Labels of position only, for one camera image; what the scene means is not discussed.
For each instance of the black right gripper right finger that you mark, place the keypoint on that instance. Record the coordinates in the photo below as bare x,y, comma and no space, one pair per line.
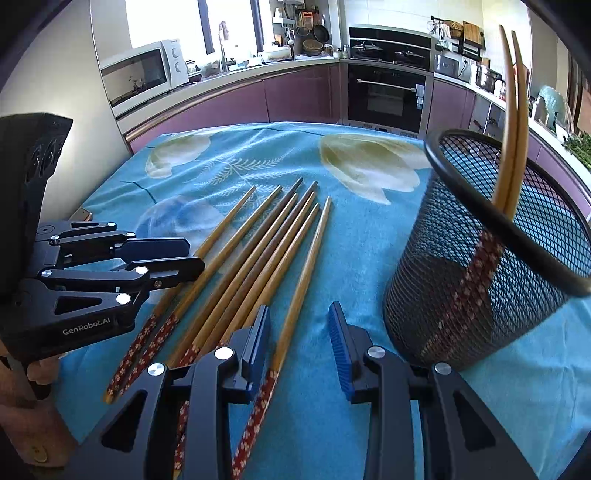
422,419

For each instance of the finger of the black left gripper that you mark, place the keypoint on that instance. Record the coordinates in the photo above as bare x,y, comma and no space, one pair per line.
134,277
66,244

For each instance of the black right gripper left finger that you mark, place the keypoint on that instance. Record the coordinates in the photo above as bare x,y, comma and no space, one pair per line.
136,438

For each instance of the wooden chopstick red floral end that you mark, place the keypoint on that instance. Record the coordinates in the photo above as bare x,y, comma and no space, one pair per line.
234,304
217,235
262,402
266,285
206,321
171,309

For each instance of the dark wooden chopstick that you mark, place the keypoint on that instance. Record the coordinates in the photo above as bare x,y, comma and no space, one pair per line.
237,300

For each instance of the kitchen faucet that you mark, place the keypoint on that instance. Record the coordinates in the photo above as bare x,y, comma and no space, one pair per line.
223,38

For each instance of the purple kitchen cabinets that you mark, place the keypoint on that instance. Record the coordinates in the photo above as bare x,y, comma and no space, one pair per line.
299,91

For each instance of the person's left hand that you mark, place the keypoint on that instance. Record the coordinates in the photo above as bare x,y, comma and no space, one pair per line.
33,424

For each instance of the blue floral tablecloth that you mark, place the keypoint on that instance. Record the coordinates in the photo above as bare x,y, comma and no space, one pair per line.
181,184

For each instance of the black mesh utensil holder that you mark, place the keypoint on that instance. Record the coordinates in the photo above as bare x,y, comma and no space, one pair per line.
472,280

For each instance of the white microwave oven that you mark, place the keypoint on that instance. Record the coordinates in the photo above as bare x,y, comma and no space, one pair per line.
134,77

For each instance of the hanging black pan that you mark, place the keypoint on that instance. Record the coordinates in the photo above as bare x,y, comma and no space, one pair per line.
320,33

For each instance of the black built-in oven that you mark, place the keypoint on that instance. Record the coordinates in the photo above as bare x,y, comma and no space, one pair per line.
389,98

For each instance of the green vegetables bunch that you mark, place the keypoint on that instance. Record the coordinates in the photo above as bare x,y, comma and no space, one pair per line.
579,145

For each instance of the black stove hood unit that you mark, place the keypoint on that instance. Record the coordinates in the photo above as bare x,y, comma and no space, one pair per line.
392,45

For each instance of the light green appliance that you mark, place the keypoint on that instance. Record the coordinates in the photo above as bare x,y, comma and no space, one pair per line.
550,107

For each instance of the silver toaster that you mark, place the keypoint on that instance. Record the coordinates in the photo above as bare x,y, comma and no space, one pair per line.
447,66

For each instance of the black wall shelf rack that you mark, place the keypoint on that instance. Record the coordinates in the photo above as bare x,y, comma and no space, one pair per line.
463,38

